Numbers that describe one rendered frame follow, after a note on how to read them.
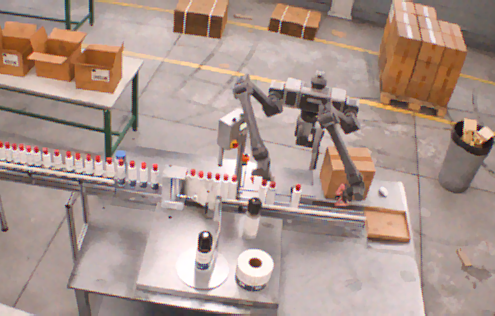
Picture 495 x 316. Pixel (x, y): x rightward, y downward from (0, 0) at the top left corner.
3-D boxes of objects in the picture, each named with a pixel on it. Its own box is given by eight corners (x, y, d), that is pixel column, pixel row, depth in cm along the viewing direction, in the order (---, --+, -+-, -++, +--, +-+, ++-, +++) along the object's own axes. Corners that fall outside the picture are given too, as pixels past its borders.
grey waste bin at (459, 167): (435, 191, 537) (456, 142, 497) (432, 164, 570) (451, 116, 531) (473, 199, 533) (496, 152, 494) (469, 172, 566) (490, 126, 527)
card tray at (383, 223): (366, 237, 364) (368, 233, 361) (364, 209, 384) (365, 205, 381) (409, 242, 364) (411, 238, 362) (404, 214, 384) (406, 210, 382)
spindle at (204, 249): (193, 272, 318) (196, 239, 300) (195, 260, 325) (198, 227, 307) (209, 274, 318) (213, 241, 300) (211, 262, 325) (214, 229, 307)
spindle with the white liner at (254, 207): (241, 238, 344) (247, 204, 325) (242, 228, 351) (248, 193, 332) (256, 240, 344) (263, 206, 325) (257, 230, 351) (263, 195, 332)
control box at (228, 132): (216, 144, 346) (219, 118, 334) (234, 132, 357) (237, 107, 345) (229, 152, 342) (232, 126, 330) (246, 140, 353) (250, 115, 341)
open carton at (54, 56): (25, 83, 461) (21, 46, 437) (51, 53, 502) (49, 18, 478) (70, 91, 458) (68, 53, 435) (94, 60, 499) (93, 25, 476)
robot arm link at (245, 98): (251, 82, 325) (235, 88, 329) (247, 81, 319) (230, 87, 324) (270, 154, 320) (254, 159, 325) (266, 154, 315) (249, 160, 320)
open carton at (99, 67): (69, 94, 454) (66, 56, 430) (88, 64, 493) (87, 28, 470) (112, 101, 454) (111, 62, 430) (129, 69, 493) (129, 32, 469)
